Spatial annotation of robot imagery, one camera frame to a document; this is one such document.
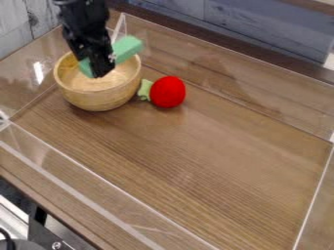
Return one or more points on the black metal clamp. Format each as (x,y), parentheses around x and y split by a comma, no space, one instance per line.
(51,234)

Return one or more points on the red knitted strawberry toy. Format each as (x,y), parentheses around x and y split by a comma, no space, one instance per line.
(165,92)

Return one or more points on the clear acrylic tray wall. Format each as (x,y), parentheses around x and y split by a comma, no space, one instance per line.
(112,219)

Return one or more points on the brown wooden bowl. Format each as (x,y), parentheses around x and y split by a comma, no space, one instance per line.
(98,94)

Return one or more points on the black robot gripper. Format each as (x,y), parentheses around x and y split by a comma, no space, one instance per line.
(83,18)

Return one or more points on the clear acrylic corner bracket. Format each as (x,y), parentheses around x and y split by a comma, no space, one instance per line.
(118,28)

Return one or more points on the green foam block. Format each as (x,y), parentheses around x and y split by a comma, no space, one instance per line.
(126,48)

